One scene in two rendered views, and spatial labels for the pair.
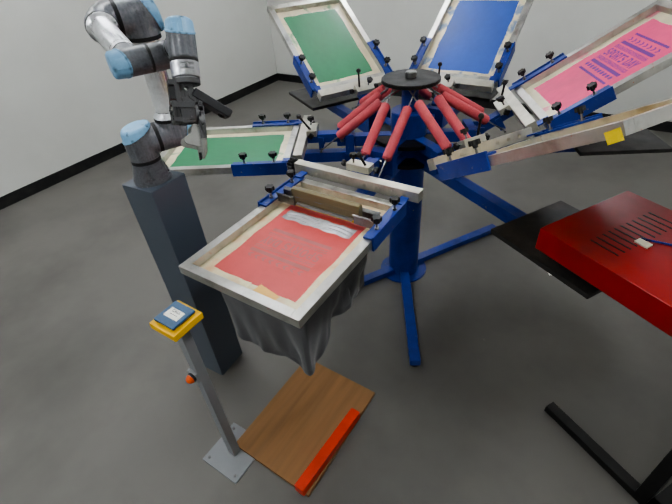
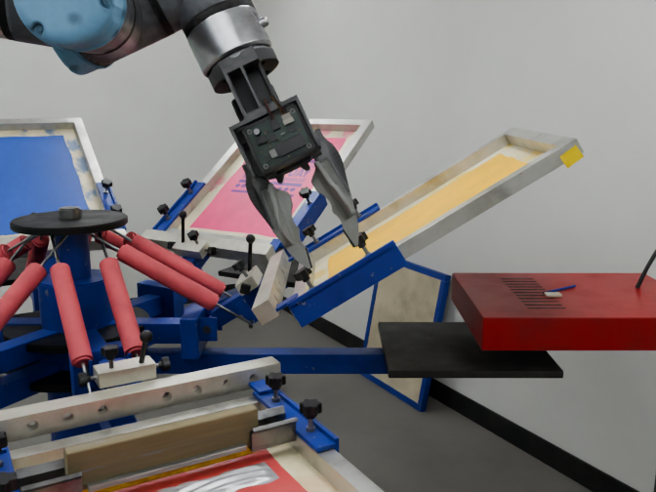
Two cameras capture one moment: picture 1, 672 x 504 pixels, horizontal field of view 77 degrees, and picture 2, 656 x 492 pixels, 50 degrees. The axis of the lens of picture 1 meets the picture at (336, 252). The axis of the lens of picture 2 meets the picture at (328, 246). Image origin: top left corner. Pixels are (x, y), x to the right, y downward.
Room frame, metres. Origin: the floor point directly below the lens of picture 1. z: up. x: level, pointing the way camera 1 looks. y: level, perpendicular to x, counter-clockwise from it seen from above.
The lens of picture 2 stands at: (0.84, 0.98, 1.65)
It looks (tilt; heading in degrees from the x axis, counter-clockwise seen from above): 12 degrees down; 294
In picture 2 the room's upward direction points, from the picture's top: straight up
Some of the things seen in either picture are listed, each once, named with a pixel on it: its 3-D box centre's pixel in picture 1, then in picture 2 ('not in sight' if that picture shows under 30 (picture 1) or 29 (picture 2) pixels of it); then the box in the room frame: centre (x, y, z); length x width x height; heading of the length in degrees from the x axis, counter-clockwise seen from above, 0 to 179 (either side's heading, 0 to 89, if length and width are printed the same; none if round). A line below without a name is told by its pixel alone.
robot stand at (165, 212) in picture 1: (193, 284); not in sight; (1.62, 0.73, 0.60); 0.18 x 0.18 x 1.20; 58
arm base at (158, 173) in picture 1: (149, 167); not in sight; (1.62, 0.73, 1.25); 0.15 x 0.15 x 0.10
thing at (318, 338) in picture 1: (337, 301); not in sight; (1.26, 0.01, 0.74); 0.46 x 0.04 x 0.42; 144
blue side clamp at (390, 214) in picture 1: (385, 224); (292, 426); (1.46, -0.22, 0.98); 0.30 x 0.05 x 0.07; 144
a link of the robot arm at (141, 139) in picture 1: (141, 140); not in sight; (1.62, 0.73, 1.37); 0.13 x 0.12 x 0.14; 121
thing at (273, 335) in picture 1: (263, 321); not in sight; (1.19, 0.32, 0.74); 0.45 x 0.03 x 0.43; 54
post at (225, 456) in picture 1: (210, 395); not in sight; (1.04, 0.57, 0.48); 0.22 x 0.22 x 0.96; 54
